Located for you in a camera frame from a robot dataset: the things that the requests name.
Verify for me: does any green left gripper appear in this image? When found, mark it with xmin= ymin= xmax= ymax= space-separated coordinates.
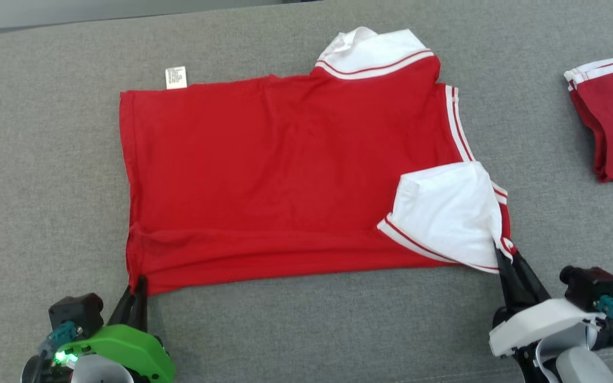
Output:
xmin=22 ymin=276 xmax=176 ymax=383

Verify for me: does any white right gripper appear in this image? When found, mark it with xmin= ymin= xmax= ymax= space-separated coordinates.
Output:
xmin=488 ymin=242 xmax=613 ymax=358

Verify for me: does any red basketball jersey white trim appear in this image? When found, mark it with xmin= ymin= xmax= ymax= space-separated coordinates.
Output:
xmin=119 ymin=27 xmax=517 ymax=297

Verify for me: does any grey fabric sofa seat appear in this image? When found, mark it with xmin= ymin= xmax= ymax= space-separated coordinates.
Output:
xmin=0 ymin=0 xmax=613 ymax=383

